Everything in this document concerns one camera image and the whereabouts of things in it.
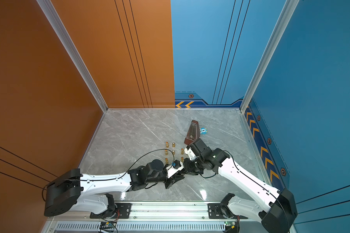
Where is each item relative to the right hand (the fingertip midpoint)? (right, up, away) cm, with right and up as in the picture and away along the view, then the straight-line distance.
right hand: (181, 171), depth 72 cm
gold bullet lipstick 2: (-9, +6, +20) cm, 23 cm away
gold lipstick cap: (-5, +9, +25) cm, 27 cm away
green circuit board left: (-37, -27, 0) cm, 46 cm away
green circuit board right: (+25, -27, +1) cm, 37 cm away
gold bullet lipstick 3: (+1, +6, +20) cm, 21 cm away
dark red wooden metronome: (+8, +17, +20) cm, 27 cm away
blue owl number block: (+16, +18, +33) cm, 41 cm away
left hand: (+1, -2, +3) cm, 4 cm away
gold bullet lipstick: (-9, +9, +24) cm, 28 cm away
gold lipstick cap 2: (-5, +5, +22) cm, 23 cm away
